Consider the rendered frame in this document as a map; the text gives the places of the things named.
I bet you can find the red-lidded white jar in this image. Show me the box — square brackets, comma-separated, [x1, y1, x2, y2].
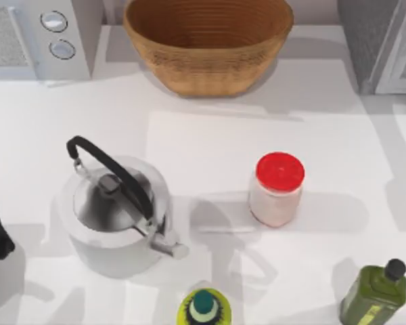
[249, 152, 306, 228]

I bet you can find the brown woven basket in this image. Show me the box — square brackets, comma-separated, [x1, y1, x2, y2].
[122, 0, 295, 99]

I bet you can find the yellow-green bottle teal cap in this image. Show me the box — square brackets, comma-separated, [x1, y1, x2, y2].
[177, 287, 233, 325]

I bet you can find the pale microwave oven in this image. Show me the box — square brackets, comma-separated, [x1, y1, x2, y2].
[0, 0, 106, 81]

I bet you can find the round microwave knob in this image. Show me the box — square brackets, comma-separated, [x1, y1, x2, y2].
[40, 10, 69, 33]
[49, 39, 76, 60]

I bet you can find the dark green bottle black cap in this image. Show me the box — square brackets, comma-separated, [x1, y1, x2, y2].
[338, 258, 406, 325]

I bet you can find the silver kettle with black handle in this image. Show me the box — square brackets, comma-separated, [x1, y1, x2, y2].
[55, 135, 189, 279]

